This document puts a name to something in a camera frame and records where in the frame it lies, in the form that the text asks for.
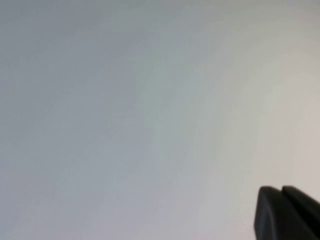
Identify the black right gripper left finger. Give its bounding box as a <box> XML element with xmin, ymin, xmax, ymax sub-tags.
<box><xmin>253</xmin><ymin>186</ymin><xmax>320</xmax><ymax>240</ymax></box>

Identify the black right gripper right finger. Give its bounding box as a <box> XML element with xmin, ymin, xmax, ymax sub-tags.
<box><xmin>281</xmin><ymin>185</ymin><xmax>320</xmax><ymax>226</ymax></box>

